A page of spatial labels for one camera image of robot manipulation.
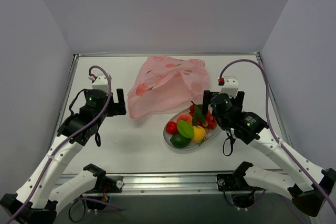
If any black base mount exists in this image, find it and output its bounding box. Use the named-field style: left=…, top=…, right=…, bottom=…
left=93, top=175, right=124, bottom=193
left=216, top=173, right=263, bottom=192

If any green fake lime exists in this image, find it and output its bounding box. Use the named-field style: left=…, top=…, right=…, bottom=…
left=170, top=133, right=191, bottom=148

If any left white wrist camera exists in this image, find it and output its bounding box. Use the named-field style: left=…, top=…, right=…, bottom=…
left=88, top=73, right=112, bottom=94

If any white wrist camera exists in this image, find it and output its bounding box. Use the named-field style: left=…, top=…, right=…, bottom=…
left=88, top=73, right=112, bottom=94
left=218, top=77, right=239, bottom=98

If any white oval plate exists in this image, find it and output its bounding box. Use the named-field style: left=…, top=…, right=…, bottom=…
left=163, top=108, right=220, bottom=151

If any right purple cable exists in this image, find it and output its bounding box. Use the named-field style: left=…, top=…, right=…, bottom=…
left=219, top=59, right=336, bottom=209

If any purple cable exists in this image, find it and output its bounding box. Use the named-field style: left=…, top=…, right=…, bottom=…
left=5, top=65, right=113, bottom=224
left=219, top=59, right=336, bottom=209

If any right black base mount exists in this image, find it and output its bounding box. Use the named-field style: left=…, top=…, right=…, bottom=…
left=216, top=173, right=263, bottom=192

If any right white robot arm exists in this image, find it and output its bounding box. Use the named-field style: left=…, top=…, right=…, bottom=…
left=202, top=90, right=335, bottom=217

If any pink plastic bag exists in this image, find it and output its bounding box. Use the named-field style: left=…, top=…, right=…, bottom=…
left=128, top=56, right=209, bottom=119

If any red yellow fake pear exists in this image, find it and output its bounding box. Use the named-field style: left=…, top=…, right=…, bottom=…
left=165, top=121, right=178, bottom=135

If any aluminium front rail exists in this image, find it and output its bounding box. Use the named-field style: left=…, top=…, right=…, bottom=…
left=49, top=169, right=313, bottom=196

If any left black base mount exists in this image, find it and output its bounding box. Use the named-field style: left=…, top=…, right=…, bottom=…
left=93, top=175, right=124, bottom=193

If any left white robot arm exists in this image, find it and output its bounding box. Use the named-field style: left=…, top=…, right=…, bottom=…
left=1, top=89, right=126, bottom=223

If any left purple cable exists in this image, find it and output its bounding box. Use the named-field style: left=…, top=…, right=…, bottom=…
left=5, top=65, right=113, bottom=224

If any orange fake peach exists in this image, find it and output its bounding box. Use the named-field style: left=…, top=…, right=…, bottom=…
left=191, top=125, right=206, bottom=144

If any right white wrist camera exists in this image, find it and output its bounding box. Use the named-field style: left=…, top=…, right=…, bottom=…
left=218, top=77, right=239, bottom=98

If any red green fake fruit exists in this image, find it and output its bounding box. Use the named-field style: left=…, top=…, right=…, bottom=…
left=189, top=103, right=217, bottom=130

